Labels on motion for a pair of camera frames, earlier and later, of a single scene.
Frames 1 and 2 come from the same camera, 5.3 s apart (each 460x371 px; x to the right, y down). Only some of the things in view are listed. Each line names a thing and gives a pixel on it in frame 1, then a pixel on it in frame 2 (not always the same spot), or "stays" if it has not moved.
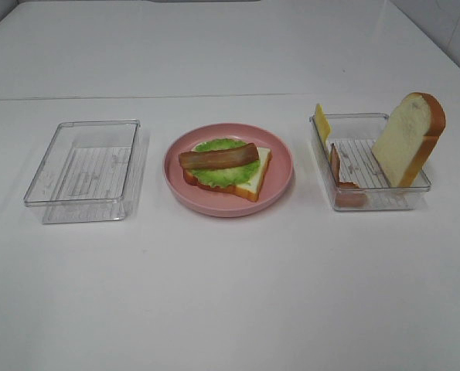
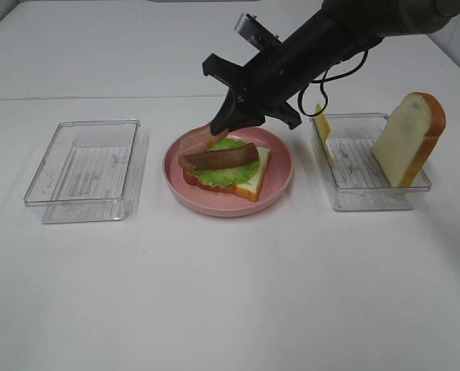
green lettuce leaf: x=241 y=174 stays
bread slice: x=250 y=190 stays
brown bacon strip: x=219 y=157 stays
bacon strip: x=348 y=195 -> x=199 y=140
